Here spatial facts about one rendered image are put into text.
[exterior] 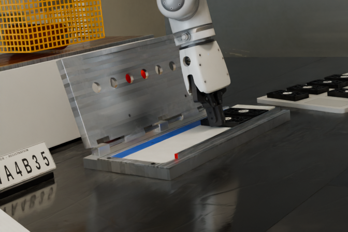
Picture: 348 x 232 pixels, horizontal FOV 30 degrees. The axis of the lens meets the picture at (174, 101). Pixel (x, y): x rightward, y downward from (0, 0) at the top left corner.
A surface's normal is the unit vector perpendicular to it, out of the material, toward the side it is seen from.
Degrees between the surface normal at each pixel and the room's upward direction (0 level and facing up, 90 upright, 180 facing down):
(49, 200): 0
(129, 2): 90
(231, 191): 0
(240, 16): 90
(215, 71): 76
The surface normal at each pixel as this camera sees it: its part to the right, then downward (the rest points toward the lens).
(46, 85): 0.79, 0.04
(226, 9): -0.59, 0.22
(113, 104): 0.73, -0.23
